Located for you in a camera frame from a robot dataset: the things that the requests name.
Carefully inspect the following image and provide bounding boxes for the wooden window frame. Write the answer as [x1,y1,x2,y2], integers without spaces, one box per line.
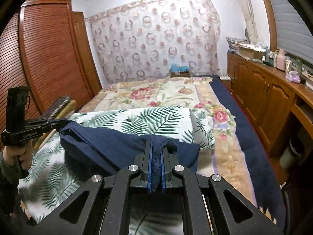
[255,0,278,52]

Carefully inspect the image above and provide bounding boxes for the blue cloth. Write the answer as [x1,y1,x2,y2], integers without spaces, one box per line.
[170,63,190,72]

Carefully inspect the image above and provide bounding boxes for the small cardboard box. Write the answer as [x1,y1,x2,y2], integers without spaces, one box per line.
[169,70,191,78]

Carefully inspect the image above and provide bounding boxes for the navy bed sheet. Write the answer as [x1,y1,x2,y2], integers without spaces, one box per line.
[210,75,286,230]

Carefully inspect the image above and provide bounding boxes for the open cardboard box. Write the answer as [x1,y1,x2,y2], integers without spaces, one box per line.
[238,44,266,60]

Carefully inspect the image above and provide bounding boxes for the person's left forearm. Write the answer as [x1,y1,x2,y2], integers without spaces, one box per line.
[0,149,23,216]

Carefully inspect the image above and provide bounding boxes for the grey waste bin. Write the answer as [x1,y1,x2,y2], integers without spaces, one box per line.
[279,137,305,169]

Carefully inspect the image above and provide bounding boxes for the purple tissue pack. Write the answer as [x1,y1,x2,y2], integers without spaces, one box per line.
[286,70,301,83]

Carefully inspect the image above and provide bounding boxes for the tan rolled mat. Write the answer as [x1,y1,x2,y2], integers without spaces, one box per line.
[33,100,76,150]

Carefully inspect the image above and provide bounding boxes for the circle patterned sheer curtain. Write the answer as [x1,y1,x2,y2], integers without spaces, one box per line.
[84,0,222,85]

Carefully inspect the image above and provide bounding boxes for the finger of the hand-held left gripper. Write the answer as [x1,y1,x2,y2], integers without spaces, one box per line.
[48,118,72,133]

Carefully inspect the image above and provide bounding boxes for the navy printed t-shirt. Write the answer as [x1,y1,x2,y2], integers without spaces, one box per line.
[59,122,201,193]

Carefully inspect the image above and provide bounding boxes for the floral blanket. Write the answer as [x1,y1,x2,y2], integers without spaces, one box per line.
[81,76,279,226]

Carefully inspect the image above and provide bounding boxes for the palm leaf blanket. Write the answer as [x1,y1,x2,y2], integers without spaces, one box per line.
[18,106,216,226]

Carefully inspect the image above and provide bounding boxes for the person's left hand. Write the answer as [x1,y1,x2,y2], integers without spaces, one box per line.
[4,142,33,172]

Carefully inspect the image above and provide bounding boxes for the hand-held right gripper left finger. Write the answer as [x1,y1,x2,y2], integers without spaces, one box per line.
[32,141,153,235]

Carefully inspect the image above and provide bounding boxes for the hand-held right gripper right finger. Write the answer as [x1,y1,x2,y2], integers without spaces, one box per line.
[160,147,285,235]

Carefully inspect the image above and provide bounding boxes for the grey window blind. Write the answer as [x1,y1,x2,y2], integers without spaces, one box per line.
[264,0,313,60]

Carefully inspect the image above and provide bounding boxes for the wooden cabinet counter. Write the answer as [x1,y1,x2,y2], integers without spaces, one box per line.
[227,51,313,184]

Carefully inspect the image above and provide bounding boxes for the beige tied curtain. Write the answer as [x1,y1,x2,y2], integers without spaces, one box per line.
[230,0,258,43]

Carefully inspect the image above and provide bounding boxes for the pink bottle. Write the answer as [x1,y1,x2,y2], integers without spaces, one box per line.
[276,49,286,69]

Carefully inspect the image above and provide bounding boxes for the wooden louvered wardrobe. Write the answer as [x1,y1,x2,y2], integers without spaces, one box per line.
[0,0,103,128]

